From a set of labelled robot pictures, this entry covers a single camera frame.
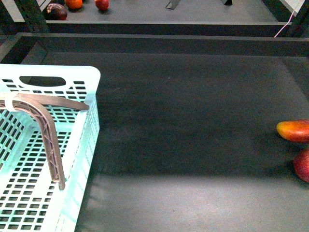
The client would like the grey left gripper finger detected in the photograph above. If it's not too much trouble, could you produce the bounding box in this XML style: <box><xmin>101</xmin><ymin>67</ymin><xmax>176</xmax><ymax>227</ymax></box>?
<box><xmin>0</xmin><ymin>100</ymin><xmax>66</xmax><ymax>190</ymax></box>
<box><xmin>0</xmin><ymin>93</ymin><xmax>89</xmax><ymax>111</ymax></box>

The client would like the light blue plastic basket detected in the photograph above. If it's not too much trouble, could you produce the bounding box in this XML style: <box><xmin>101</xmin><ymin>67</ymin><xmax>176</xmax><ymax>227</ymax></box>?
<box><xmin>0</xmin><ymin>64</ymin><xmax>100</xmax><ymax>232</ymax></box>

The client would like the red apple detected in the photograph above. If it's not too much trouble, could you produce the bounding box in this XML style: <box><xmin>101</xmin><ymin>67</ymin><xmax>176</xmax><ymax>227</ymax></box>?
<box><xmin>293</xmin><ymin>148</ymin><xmax>309</xmax><ymax>182</ymax></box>
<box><xmin>95</xmin><ymin>0</ymin><xmax>109</xmax><ymax>11</ymax></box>

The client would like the dark purple fruit front left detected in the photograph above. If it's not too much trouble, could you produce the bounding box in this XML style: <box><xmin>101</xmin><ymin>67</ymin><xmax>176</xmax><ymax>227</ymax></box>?
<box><xmin>46</xmin><ymin>3</ymin><xmax>68</xmax><ymax>21</ymax></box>

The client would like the orange round fruit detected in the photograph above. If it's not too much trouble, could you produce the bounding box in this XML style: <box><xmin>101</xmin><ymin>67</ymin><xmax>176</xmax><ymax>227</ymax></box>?
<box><xmin>65</xmin><ymin>0</ymin><xmax>83</xmax><ymax>10</ymax></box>

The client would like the black triangular divider left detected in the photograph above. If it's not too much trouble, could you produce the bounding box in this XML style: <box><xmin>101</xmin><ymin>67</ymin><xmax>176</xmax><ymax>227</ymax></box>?
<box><xmin>166</xmin><ymin>0</ymin><xmax>181</xmax><ymax>10</ymax></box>

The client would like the black triangular divider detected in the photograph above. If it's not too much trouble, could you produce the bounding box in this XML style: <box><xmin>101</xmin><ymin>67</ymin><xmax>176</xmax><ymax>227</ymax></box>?
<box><xmin>222</xmin><ymin>0</ymin><xmax>233</xmax><ymax>6</ymax></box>
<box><xmin>166</xmin><ymin>0</ymin><xmax>181</xmax><ymax>10</ymax></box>

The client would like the black triangular divider right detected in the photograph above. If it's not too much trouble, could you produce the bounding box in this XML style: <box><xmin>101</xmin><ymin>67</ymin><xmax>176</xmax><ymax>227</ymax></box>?
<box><xmin>222</xmin><ymin>0</ymin><xmax>233</xmax><ymax>6</ymax></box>

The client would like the red yellow mango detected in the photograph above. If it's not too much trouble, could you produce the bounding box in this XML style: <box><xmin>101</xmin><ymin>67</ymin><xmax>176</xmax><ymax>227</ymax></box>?
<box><xmin>276</xmin><ymin>119</ymin><xmax>309</xmax><ymax>144</ymax></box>

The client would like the pink cable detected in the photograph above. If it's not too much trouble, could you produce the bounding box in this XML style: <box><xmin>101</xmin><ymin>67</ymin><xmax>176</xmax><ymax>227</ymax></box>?
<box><xmin>274</xmin><ymin>0</ymin><xmax>305</xmax><ymax>38</ymax></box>

